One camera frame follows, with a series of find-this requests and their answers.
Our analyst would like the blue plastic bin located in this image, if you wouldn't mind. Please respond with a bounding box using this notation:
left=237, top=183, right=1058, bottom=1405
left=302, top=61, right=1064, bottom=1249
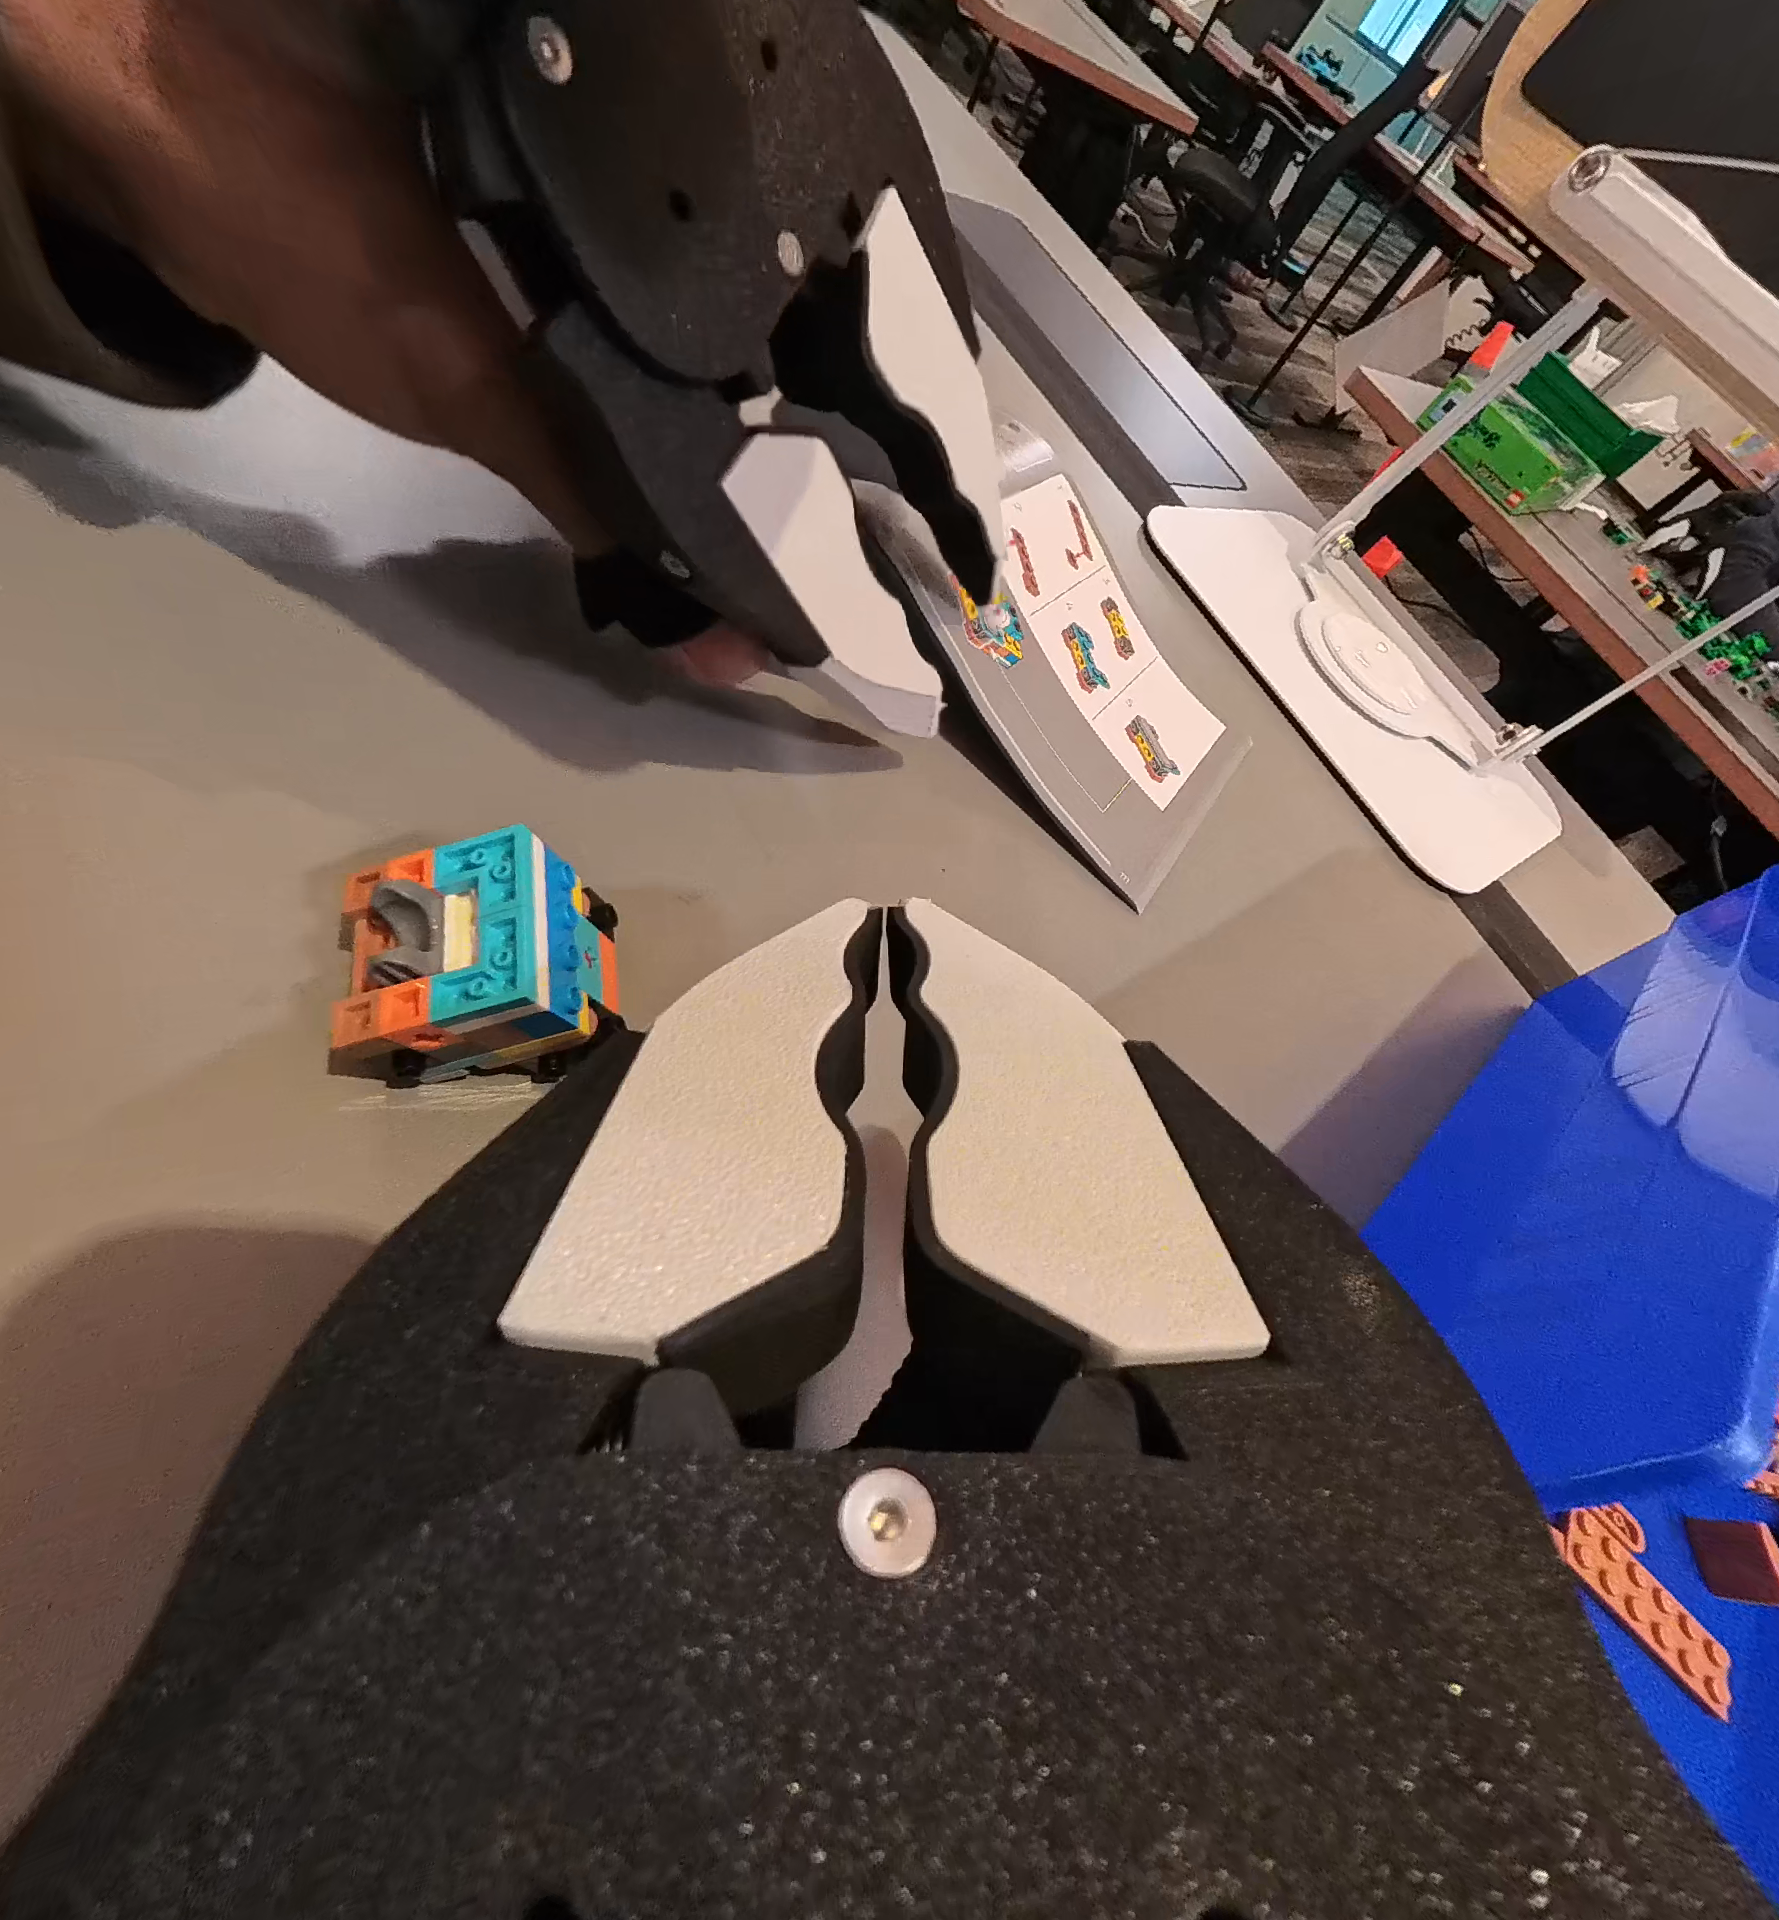
left=1358, top=825, right=1779, bottom=1920

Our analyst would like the green box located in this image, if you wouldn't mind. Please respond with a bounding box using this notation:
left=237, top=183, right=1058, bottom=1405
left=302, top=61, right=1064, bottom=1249
left=1423, top=354, right=1674, bottom=515

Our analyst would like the white tablet stand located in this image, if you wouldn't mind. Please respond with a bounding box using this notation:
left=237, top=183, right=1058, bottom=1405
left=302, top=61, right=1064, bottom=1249
left=1144, top=142, right=1779, bottom=894

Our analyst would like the grey instruction booklet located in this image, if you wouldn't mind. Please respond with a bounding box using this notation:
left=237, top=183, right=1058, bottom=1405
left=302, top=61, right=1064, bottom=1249
left=870, top=421, right=1251, bottom=914

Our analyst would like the pile of loose bricks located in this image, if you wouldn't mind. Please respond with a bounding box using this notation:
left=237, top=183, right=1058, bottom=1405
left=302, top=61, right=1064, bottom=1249
left=1546, top=1352, right=1779, bottom=1720

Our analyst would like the multicoloured brick model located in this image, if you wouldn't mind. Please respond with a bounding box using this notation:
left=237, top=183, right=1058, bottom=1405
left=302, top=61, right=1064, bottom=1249
left=328, top=819, right=622, bottom=1087

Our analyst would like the person's left hand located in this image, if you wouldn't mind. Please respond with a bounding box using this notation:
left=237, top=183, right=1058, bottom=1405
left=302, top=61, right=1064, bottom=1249
left=572, top=544, right=778, bottom=692

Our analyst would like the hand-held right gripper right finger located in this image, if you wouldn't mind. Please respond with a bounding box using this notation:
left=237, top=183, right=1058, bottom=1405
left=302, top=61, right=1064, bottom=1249
left=887, top=900, right=1274, bottom=1377

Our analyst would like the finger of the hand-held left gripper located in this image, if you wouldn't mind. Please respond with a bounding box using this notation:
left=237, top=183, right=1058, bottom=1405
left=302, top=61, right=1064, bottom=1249
left=774, top=183, right=1009, bottom=608
left=720, top=430, right=948, bottom=745

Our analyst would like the dark cloth with white mark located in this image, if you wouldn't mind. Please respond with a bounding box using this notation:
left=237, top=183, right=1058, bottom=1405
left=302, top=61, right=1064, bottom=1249
left=1681, top=480, right=1779, bottom=678

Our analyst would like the wood-edged desk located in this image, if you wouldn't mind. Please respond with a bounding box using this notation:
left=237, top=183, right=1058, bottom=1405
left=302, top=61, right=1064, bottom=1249
left=965, top=0, right=1194, bottom=134
left=1344, top=369, right=1779, bottom=861

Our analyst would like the grey desk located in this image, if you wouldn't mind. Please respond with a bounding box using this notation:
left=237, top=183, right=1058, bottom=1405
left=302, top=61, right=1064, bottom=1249
left=0, top=29, right=1688, bottom=1863

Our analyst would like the teal L-shaped brick plate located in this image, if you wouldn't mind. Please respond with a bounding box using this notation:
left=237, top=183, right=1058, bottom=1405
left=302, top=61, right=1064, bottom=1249
left=417, top=901, right=552, bottom=1043

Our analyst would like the person's left forearm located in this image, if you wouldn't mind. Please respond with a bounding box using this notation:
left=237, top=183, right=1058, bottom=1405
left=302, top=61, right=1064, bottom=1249
left=0, top=0, right=614, bottom=564

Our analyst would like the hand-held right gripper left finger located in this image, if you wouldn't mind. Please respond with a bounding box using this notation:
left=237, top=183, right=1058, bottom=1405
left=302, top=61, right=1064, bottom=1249
left=495, top=901, right=887, bottom=1365

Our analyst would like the black desk cable cover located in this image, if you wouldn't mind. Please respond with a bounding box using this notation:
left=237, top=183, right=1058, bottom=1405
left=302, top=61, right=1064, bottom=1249
left=948, top=194, right=1251, bottom=497

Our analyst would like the black board with wooden edge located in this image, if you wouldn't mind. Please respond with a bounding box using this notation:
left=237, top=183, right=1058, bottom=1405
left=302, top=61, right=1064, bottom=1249
left=1479, top=0, right=1779, bottom=497

